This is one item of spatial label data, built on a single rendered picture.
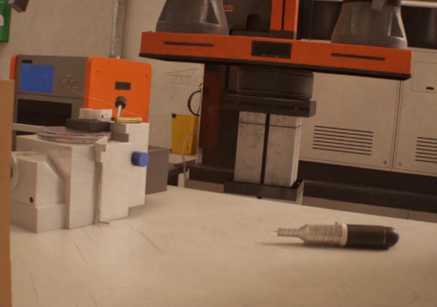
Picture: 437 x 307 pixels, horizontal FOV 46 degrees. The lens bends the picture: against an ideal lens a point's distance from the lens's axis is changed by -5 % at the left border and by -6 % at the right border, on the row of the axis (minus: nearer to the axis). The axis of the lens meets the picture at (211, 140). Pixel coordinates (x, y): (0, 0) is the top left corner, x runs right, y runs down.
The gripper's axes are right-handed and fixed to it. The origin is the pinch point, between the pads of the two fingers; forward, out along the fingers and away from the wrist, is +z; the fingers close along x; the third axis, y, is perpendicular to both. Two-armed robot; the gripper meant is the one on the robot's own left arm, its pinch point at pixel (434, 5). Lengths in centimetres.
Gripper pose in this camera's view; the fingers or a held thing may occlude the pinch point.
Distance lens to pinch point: 67.5
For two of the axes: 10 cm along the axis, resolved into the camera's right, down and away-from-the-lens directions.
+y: -0.3, -3.1, -9.5
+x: 9.7, 2.2, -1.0
